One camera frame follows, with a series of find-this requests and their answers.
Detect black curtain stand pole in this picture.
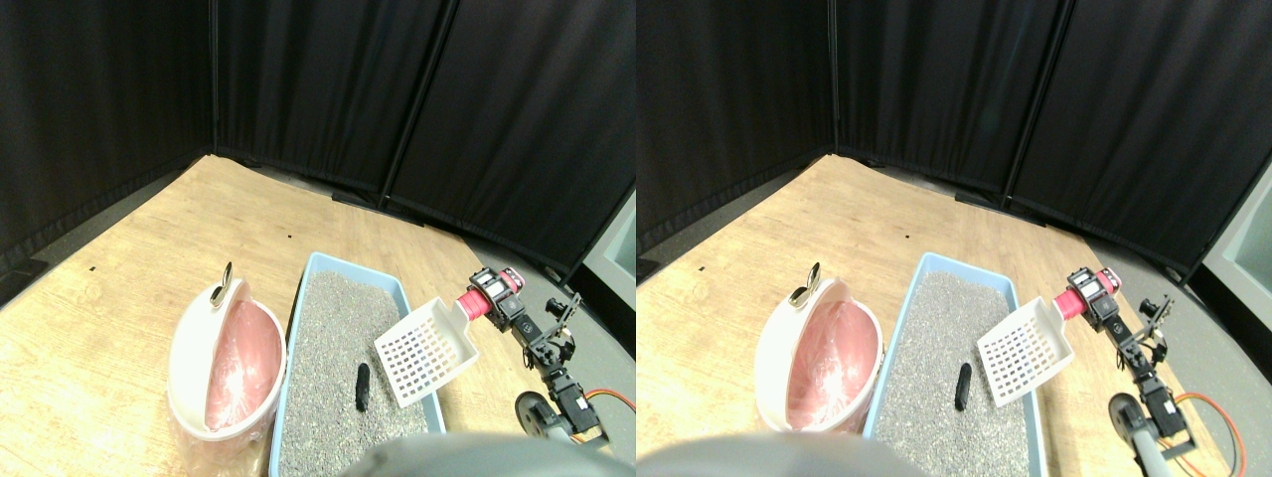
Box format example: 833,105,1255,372
1000,0,1078,208
381,0,461,203
826,0,841,158
208,0,220,158

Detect orange wire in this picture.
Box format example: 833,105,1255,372
584,390,636,420
1173,392,1246,477

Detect white bin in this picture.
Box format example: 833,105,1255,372
166,262,289,474
753,262,883,436

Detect blue litter tray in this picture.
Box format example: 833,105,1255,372
863,251,1049,477
266,251,448,477

